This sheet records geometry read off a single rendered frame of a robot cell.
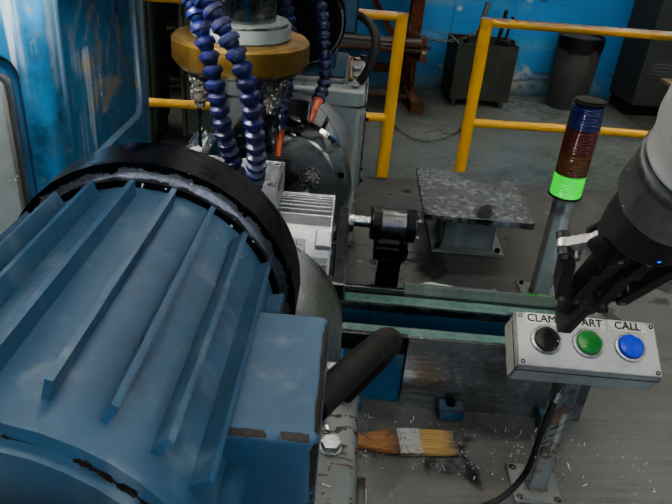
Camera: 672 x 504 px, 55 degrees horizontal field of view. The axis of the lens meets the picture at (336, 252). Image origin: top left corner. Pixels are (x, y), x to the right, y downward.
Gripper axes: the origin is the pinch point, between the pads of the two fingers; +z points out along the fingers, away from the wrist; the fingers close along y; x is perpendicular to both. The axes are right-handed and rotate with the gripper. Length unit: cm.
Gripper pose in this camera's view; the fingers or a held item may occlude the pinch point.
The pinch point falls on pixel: (573, 308)
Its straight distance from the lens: 74.3
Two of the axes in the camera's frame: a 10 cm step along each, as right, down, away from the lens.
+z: -0.5, 4.8, 8.8
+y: -10.0, -1.0, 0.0
